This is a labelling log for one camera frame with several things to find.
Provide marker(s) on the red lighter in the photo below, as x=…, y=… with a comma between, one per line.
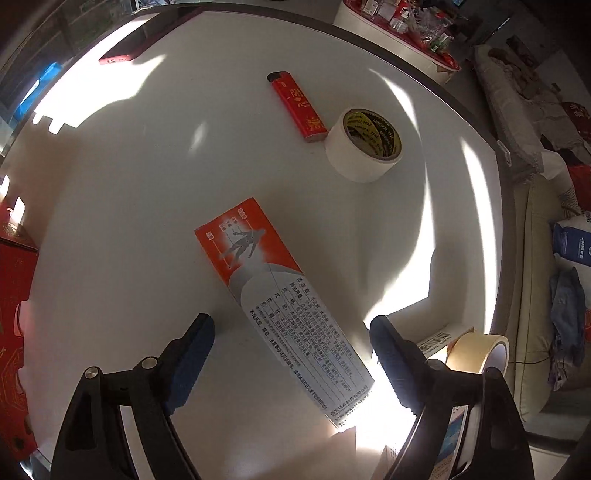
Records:
x=298, y=106

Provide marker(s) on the blue denim cloth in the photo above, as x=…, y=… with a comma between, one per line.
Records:
x=565, y=304

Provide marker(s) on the red cushion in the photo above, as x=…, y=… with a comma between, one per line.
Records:
x=577, y=117

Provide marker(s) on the beige tape roll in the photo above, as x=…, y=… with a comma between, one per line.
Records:
x=466, y=353

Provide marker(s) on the red cardboard box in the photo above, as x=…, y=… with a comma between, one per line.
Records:
x=14, y=300

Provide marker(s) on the blue white bag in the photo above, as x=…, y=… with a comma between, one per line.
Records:
x=572, y=240

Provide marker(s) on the white tape roll black core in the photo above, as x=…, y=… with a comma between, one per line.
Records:
x=351, y=157

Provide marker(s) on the white barcode medicine box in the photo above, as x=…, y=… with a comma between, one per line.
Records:
x=436, y=341

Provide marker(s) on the beige sofa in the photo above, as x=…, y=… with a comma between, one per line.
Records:
x=531, y=300

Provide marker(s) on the red smartphone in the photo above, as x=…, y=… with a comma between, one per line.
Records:
x=124, y=50

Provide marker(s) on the blue white medicine box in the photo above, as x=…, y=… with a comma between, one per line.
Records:
x=451, y=438

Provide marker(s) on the blue plastic stool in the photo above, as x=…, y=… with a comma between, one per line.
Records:
x=39, y=87

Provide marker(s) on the orange white long medicine box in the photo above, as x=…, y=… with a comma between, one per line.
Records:
x=286, y=323

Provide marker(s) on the red round coffee table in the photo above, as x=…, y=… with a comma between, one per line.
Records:
x=415, y=46

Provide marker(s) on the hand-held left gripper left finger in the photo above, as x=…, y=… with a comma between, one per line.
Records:
x=194, y=364

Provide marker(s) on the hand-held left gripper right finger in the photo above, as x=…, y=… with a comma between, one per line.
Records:
x=392, y=364

